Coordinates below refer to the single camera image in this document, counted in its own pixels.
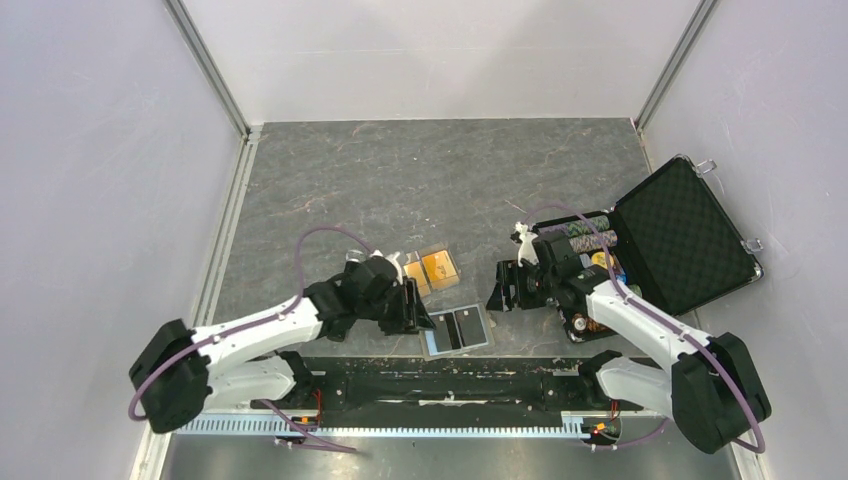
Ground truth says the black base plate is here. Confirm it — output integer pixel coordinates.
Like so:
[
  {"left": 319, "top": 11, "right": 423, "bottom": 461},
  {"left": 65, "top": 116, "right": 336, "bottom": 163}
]
[{"left": 273, "top": 357, "right": 636, "bottom": 429}]

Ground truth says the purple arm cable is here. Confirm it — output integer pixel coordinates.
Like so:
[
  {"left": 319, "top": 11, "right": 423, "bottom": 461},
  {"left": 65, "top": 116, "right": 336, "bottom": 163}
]
[
  {"left": 519, "top": 203, "right": 767, "bottom": 456},
  {"left": 127, "top": 225, "right": 376, "bottom": 455}
]

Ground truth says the clear acrylic card tray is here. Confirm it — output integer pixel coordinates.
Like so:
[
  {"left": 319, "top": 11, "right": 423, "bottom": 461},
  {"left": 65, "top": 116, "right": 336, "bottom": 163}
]
[{"left": 398, "top": 242, "right": 460, "bottom": 297}]

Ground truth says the brown orange chip stack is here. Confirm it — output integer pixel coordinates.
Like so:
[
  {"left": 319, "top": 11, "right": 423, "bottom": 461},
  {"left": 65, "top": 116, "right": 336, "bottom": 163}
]
[{"left": 570, "top": 314, "right": 606, "bottom": 333}]

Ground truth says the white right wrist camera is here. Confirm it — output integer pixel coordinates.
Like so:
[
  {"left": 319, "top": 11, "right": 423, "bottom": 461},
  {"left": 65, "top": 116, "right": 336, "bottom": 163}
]
[{"left": 510, "top": 222, "right": 539, "bottom": 266}]

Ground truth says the black glitter stick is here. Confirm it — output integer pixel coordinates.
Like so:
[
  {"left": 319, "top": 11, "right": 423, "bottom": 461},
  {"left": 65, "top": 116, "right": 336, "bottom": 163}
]
[{"left": 326, "top": 329, "right": 349, "bottom": 343}]

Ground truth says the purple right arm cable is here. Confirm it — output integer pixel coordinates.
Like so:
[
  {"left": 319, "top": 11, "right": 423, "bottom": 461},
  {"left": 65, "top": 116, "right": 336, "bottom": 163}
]
[{"left": 519, "top": 203, "right": 767, "bottom": 456}]

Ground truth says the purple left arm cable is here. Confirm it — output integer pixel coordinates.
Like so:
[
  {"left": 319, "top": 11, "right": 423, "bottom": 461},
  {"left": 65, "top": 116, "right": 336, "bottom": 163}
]
[{"left": 127, "top": 225, "right": 376, "bottom": 455}]

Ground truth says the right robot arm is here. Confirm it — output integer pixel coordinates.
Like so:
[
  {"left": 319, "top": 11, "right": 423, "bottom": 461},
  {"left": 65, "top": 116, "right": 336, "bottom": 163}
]
[{"left": 487, "top": 223, "right": 773, "bottom": 454}]

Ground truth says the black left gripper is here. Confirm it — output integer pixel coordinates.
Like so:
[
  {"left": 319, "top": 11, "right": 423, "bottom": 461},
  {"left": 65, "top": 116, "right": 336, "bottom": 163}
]
[{"left": 359, "top": 277, "right": 436, "bottom": 336}]

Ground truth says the gold card stack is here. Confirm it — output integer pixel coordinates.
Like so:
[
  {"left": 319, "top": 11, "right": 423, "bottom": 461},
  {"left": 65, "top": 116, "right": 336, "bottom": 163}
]
[
  {"left": 421, "top": 249, "right": 459, "bottom": 290},
  {"left": 403, "top": 260, "right": 432, "bottom": 297}
]

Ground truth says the beige leather card holder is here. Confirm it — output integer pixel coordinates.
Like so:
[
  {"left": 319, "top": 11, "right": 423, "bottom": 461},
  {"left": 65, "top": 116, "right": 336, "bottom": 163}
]
[{"left": 420, "top": 304, "right": 494, "bottom": 360}]

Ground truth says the purple yellow chip stack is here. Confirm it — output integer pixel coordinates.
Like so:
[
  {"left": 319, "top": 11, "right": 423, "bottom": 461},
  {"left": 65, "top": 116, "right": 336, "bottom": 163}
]
[{"left": 569, "top": 230, "right": 618, "bottom": 253}]

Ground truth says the purple green chip stack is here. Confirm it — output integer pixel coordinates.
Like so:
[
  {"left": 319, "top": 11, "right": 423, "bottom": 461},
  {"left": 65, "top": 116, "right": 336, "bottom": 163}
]
[{"left": 535, "top": 215, "right": 612, "bottom": 238}]

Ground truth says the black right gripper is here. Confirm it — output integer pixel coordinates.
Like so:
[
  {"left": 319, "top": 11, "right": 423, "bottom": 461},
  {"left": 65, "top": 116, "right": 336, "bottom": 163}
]
[{"left": 486, "top": 259, "right": 558, "bottom": 312}]

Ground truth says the yellow dealer chip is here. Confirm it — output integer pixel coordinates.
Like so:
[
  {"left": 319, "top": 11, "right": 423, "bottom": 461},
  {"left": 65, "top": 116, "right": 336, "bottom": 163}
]
[{"left": 590, "top": 251, "right": 617, "bottom": 268}]

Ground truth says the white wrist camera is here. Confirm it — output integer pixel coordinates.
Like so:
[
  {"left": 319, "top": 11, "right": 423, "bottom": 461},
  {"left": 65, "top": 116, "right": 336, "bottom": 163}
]
[
  {"left": 510, "top": 222, "right": 539, "bottom": 266},
  {"left": 369, "top": 249, "right": 406, "bottom": 282}
]

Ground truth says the black card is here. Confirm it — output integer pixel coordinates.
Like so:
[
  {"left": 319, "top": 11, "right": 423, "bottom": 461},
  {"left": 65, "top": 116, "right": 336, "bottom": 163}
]
[
  {"left": 434, "top": 313, "right": 462, "bottom": 354},
  {"left": 455, "top": 307, "right": 488, "bottom": 347}
]

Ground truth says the black poker chip case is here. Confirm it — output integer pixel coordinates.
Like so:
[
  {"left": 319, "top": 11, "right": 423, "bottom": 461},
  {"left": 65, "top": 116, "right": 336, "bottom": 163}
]
[{"left": 529, "top": 155, "right": 764, "bottom": 344}]

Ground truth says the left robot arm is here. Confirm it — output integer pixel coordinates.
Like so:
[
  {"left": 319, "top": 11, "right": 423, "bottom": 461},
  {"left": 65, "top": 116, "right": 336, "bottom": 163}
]
[{"left": 128, "top": 253, "right": 436, "bottom": 434}]

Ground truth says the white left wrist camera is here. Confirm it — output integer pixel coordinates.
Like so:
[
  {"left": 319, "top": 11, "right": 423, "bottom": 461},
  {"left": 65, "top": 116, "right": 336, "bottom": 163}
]
[{"left": 369, "top": 249, "right": 406, "bottom": 282}]

